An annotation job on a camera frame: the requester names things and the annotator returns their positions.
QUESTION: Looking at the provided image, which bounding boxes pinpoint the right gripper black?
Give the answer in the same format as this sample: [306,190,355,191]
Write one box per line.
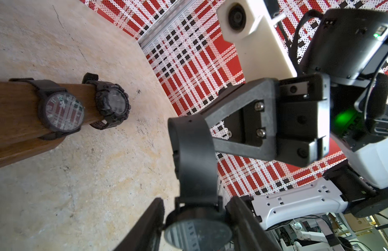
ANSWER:
[200,74,388,167]

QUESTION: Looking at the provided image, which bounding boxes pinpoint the slim black watch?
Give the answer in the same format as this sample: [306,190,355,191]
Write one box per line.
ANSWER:
[9,78,85,141]
[164,115,232,251]

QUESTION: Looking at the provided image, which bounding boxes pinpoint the wooden watch stand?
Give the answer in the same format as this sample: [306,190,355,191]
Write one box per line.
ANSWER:
[0,81,105,171]

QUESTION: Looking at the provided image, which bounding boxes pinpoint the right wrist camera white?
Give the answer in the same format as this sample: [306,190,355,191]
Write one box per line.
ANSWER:
[217,1,297,83]

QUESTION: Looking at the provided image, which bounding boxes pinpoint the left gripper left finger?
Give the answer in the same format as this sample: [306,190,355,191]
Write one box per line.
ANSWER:
[114,198,165,251]

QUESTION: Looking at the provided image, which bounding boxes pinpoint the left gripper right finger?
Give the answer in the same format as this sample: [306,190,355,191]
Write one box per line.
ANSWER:
[226,197,280,251]

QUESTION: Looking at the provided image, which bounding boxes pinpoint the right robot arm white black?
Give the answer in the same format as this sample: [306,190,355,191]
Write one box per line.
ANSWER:
[200,1,388,229]

